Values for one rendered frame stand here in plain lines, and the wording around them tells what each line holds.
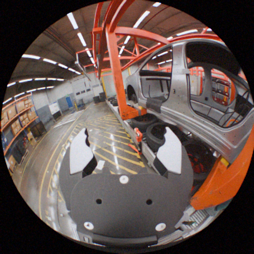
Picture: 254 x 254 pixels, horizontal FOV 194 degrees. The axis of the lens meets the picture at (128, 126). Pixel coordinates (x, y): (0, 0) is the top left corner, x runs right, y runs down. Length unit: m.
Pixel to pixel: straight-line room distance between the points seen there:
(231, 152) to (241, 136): 0.19
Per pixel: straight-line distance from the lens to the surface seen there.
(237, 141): 1.00
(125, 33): 2.16
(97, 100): 7.73
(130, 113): 1.75
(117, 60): 1.68
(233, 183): 0.54
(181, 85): 1.04
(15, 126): 9.42
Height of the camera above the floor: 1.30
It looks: 31 degrees down
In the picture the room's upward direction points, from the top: 9 degrees counter-clockwise
